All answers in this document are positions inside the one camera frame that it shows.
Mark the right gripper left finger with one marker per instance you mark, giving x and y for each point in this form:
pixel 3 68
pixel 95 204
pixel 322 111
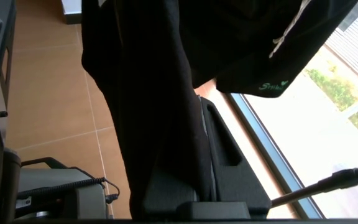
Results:
pixel 169 193

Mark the black clothes rack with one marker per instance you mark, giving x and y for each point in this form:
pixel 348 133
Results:
pixel 331 182

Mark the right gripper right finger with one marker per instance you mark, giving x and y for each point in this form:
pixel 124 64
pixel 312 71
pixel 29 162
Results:
pixel 235 180

